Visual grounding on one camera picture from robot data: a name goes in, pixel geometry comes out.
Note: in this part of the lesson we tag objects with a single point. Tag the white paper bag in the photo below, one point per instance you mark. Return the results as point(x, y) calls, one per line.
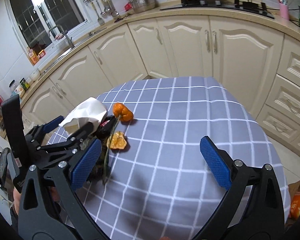
point(87, 110)

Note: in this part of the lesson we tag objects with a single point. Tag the person's right hand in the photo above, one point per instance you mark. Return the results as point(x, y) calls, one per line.
point(165, 238)

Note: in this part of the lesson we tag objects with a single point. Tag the blue grid tablecloth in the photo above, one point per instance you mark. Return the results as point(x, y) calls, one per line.
point(177, 155)

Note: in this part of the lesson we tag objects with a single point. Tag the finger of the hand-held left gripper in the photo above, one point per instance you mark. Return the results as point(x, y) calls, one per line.
point(52, 125)
point(82, 131)

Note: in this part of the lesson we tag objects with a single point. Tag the hanging steel skimmer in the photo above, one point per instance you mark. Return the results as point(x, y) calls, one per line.
point(113, 11)

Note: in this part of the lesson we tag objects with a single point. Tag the hanging steel ladle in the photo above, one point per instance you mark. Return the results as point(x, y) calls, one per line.
point(103, 12)

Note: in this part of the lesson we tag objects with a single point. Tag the small green jar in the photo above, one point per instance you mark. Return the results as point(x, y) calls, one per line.
point(25, 84)

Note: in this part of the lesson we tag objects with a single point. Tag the white bowl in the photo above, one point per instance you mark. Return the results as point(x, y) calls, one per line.
point(35, 74)

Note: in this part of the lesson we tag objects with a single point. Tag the plastic jar black lid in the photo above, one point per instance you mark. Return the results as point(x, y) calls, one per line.
point(16, 90)

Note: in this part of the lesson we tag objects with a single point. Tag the steel faucet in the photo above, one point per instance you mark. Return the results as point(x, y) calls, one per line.
point(70, 40)

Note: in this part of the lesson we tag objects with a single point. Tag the sliding window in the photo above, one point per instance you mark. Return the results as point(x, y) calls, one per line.
point(40, 12)

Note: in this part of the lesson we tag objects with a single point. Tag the small red yellow package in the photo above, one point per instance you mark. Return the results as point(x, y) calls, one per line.
point(42, 53)

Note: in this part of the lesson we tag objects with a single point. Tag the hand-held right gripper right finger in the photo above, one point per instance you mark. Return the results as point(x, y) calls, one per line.
point(215, 165)

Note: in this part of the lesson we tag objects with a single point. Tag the steel stock pot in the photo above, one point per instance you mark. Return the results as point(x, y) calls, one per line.
point(142, 2)

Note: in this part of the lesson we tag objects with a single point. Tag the person's left hand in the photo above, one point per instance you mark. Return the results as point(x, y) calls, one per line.
point(17, 200)

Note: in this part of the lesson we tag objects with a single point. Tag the orange box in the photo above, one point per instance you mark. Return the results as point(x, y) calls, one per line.
point(33, 56)

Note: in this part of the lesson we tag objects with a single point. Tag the hanging steel spatula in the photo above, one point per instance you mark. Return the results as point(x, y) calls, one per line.
point(101, 20)

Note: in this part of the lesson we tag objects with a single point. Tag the orange peel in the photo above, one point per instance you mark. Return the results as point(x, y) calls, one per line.
point(117, 142)
point(122, 112)

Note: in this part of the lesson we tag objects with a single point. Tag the dark crumpled wrapper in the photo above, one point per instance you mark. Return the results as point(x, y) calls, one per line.
point(98, 161)

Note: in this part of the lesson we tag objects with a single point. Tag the pink utensil holder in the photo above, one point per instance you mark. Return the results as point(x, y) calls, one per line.
point(284, 11)

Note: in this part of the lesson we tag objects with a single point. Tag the cream base cabinets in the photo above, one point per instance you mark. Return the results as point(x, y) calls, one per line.
point(185, 47)

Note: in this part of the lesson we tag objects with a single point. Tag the black wrapper red label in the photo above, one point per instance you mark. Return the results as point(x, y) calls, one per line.
point(106, 126)

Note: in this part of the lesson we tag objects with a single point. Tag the red container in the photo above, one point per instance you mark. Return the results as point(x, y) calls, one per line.
point(128, 6)

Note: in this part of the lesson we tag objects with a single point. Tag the small dish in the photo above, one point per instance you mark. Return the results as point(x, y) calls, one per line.
point(120, 18)

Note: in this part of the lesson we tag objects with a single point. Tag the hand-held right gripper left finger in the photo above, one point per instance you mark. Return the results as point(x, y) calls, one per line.
point(86, 165)

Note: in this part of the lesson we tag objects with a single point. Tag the steel sink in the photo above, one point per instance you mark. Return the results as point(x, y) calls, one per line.
point(95, 32)

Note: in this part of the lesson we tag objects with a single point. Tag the black glass gas stove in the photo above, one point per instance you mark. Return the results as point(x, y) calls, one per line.
point(202, 8)

